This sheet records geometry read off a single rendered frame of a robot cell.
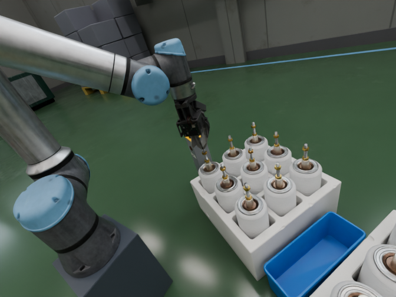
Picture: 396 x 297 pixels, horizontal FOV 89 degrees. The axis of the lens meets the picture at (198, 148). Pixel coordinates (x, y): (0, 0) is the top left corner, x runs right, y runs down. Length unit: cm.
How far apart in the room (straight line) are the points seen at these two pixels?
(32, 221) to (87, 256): 15
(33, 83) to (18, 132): 498
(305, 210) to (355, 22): 249
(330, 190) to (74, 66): 76
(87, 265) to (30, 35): 49
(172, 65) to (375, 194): 89
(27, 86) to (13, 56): 511
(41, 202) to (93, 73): 29
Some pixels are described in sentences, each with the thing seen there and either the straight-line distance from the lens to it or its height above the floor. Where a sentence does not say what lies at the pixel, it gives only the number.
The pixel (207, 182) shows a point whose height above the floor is 22.
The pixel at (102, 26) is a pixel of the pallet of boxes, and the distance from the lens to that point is 376.
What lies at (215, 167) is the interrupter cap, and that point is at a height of 25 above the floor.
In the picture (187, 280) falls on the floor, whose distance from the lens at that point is 86.
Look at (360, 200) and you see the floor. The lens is 102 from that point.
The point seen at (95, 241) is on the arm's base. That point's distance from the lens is 61.
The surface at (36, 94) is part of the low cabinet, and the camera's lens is 558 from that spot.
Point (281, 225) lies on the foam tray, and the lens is 69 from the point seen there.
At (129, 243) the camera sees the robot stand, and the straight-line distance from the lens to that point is 63.
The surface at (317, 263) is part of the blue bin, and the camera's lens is 84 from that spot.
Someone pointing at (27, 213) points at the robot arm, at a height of 52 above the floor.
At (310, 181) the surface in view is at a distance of 74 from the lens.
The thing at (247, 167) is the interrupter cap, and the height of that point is 25.
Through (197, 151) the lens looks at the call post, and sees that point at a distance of 90.
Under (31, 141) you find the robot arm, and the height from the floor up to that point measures 61.
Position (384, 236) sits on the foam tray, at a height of 18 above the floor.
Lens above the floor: 75
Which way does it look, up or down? 33 degrees down
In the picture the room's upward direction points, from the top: 18 degrees counter-clockwise
